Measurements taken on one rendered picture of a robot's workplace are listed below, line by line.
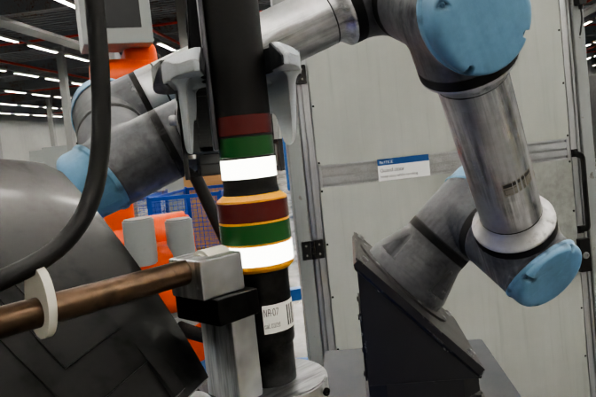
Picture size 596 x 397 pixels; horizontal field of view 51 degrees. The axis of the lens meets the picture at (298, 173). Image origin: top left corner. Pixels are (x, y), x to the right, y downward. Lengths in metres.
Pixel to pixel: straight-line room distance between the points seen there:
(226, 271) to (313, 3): 0.47
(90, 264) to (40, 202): 0.06
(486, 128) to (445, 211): 0.29
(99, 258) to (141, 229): 3.62
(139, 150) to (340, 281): 1.74
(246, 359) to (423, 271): 0.67
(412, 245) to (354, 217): 1.25
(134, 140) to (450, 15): 0.33
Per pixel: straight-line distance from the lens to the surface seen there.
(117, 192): 0.62
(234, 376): 0.37
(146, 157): 0.61
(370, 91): 2.29
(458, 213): 1.01
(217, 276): 0.35
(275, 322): 0.38
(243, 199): 0.36
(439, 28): 0.66
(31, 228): 0.42
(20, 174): 0.47
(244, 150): 0.36
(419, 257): 1.02
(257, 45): 0.38
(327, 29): 0.77
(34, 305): 0.31
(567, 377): 2.78
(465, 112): 0.76
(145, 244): 4.05
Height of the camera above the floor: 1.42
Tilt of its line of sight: 3 degrees down
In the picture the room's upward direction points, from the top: 6 degrees counter-clockwise
